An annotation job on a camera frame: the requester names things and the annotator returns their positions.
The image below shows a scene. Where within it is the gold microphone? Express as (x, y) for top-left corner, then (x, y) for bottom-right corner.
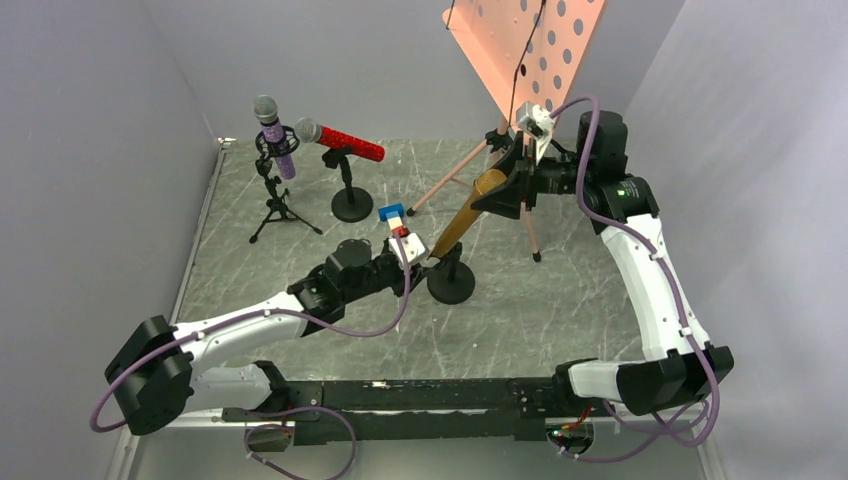
(430, 169), (507, 259)

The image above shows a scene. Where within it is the black round-base mic stand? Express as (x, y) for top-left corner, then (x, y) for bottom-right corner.
(322, 146), (374, 223)

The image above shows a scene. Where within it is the black tripod shock-mount stand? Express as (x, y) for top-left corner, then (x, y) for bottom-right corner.
(248, 125), (323, 244)

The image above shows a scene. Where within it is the red glitter microphone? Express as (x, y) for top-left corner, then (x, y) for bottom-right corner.
(294, 118), (385, 162)

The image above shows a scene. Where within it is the purple glitter microphone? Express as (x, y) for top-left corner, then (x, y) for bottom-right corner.
(253, 95), (296, 180)

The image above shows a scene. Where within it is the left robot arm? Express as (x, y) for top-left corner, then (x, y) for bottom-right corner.
(89, 233), (429, 436)

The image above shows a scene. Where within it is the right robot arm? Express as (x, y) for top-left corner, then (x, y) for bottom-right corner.
(472, 105), (734, 415)

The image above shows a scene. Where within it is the pink music stand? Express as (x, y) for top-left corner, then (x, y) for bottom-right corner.
(405, 0), (608, 264)

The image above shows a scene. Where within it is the blue white toy block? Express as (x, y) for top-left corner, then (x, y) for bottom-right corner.
(377, 203), (405, 230)

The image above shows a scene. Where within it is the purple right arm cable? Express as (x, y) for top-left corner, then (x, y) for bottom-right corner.
(546, 94), (723, 465)

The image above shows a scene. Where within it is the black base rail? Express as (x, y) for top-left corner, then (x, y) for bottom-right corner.
(222, 375), (600, 446)

